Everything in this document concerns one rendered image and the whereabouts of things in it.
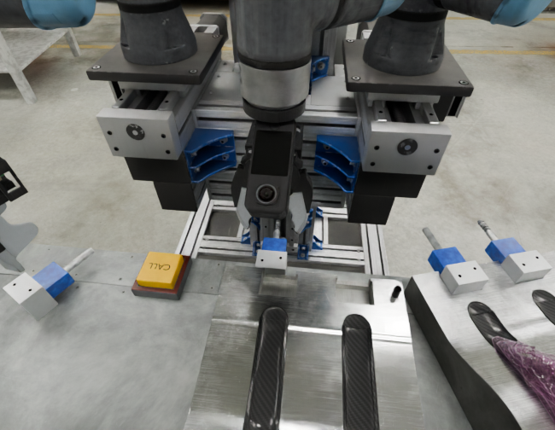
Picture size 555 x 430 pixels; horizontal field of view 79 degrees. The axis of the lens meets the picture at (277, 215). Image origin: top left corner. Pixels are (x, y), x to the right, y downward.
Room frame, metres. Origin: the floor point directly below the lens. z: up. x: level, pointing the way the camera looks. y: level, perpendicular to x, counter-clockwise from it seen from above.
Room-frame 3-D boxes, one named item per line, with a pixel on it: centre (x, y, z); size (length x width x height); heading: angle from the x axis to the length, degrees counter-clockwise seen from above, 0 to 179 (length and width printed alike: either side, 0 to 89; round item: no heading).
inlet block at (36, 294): (0.32, 0.37, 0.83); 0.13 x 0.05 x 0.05; 147
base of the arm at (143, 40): (0.74, 0.24, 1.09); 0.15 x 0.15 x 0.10
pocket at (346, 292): (0.25, -0.11, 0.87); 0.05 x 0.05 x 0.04; 84
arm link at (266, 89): (0.36, 0.01, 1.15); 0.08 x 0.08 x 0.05
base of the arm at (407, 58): (0.69, -0.25, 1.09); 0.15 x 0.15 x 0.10
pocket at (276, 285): (0.27, 0.00, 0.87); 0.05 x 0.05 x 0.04; 84
